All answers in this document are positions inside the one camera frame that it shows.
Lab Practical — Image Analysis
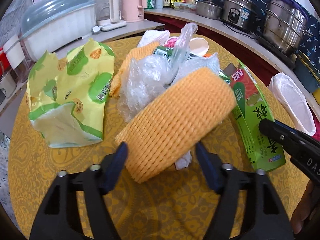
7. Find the yellow green snack bag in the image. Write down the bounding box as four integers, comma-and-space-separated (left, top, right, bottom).
27, 39, 115, 148

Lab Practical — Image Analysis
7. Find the black induction cooktop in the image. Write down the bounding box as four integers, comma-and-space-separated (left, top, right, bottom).
257, 36, 296, 70

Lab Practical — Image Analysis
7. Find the small steel pot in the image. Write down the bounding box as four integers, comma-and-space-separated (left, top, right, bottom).
196, 1, 222, 20

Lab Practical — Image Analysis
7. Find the clear plastic bag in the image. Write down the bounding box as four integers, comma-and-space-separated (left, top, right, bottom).
117, 23, 220, 122

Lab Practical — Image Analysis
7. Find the orange foam fruit net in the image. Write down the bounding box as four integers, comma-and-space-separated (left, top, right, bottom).
115, 67, 236, 183

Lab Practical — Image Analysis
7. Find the steel rice cooker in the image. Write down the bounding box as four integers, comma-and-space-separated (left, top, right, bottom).
220, 0, 257, 32

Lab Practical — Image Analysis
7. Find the white glass electric kettle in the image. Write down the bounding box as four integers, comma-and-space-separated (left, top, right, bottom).
95, 0, 127, 31

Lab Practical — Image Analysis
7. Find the white paper tissue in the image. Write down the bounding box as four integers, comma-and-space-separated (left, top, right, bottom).
137, 30, 170, 47

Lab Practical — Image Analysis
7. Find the white lined trash bin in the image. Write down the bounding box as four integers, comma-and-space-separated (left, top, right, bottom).
268, 73, 316, 137

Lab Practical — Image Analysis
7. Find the white cup blender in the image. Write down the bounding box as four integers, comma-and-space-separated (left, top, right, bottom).
3, 35, 32, 82

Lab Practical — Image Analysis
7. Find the pink white paper cup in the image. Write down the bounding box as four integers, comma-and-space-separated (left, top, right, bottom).
164, 36, 210, 57

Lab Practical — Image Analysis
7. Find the green tea carton box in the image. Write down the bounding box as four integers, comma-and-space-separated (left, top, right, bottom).
223, 62, 286, 171

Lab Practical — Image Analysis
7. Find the white dish rack grey lid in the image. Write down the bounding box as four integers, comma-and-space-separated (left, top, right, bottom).
21, 0, 96, 61

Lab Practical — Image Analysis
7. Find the pink electric kettle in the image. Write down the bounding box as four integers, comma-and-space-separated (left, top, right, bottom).
121, 0, 147, 23

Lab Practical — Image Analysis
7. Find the large steel steamer pot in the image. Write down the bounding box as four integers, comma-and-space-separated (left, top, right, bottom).
263, 0, 312, 56

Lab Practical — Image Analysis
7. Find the purple cloth on steamer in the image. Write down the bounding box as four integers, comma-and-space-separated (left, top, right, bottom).
273, 0, 308, 20

